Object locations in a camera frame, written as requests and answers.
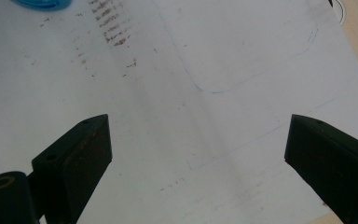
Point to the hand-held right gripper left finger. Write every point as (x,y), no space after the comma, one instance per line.
(74,168)

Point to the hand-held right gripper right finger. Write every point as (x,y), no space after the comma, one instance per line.
(332,168)

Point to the blue bottle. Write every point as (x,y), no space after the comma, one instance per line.
(42,3)

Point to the white paper sheet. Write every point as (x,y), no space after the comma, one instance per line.
(199,46)

